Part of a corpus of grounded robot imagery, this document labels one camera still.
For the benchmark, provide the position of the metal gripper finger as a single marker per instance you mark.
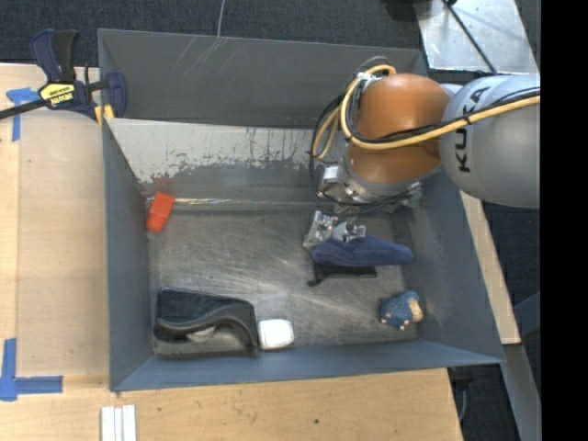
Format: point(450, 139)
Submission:
point(321, 228)
point(351, 232)

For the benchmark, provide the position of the dark blue cloth pouch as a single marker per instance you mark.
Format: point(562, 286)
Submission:
point(367, 253)

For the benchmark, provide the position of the grey metal bin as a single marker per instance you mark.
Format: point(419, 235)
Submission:
point(275, 255)

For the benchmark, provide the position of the blue toy hedgehog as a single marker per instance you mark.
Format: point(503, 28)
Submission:
point(397, 310)

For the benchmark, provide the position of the white small case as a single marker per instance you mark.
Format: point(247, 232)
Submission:
point(275, 334)

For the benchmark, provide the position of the black shoe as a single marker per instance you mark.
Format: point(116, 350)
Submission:
point(202, 313)

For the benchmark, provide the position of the orange block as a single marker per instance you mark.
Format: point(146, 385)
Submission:
point(161, 211)

